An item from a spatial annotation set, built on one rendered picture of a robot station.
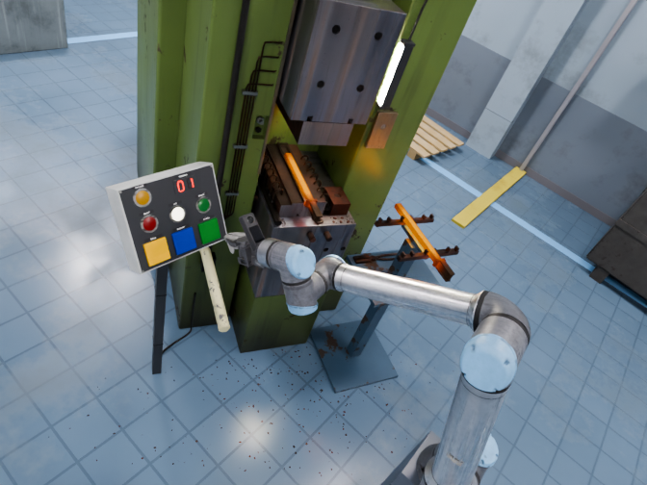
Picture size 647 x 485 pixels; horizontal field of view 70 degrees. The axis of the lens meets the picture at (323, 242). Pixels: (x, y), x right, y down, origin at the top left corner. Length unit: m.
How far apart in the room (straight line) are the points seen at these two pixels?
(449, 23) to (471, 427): 1.37
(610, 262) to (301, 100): 3.23
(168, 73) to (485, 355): 1.65
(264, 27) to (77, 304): 1.75
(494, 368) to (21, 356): 2.11
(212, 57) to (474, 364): 1.20
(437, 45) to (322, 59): 0.54
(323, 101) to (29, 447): 1.80
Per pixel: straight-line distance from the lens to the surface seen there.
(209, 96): 1.71
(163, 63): 2.13
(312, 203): 1.89
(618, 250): 4.29
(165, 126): 2.27
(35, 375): 2.54
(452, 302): 1.27
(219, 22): 1.61
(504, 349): 1.11
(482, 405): 1.22
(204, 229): 1.65
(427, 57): 1.95
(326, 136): 1.74
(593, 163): 5.21
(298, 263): 1.30
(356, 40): 1.60
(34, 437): 2.40
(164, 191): 1.57
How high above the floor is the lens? 2.15
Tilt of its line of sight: 41 degrees down
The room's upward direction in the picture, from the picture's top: 20 degrees clockwise
